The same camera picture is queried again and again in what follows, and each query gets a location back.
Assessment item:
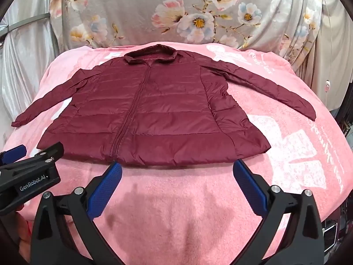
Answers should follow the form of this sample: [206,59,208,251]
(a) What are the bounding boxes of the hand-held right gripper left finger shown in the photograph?
[30,161,123,265]

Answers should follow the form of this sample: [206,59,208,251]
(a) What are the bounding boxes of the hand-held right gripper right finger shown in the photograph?
[233,159,324,265]

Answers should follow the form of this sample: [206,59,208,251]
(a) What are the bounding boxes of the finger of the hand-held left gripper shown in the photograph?
[0,144,27,167]
[0,142,65,183]

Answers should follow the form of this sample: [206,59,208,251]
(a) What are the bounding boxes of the maroon puffer jacket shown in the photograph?
[11,44,317,167]

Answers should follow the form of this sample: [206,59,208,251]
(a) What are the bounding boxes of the person's left hand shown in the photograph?
[15,204,36,254]

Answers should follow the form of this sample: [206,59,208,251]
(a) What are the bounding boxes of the pink printed blanket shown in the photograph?
[6,41,353,265]

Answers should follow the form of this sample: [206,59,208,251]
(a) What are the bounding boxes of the silver satin curtain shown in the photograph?
[0,0,64,133]

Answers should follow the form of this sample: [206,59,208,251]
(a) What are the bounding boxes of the grey metal bar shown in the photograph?
[7,12,51,32]

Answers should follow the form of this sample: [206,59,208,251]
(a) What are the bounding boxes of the beige curtain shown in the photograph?
[314,0,353,111]

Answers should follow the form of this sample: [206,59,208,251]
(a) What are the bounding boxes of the grey floral cloth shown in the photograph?
[59,0,326,69]

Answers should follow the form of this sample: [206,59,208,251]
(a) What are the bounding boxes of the white cable with switch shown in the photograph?
[323,0,331,108]

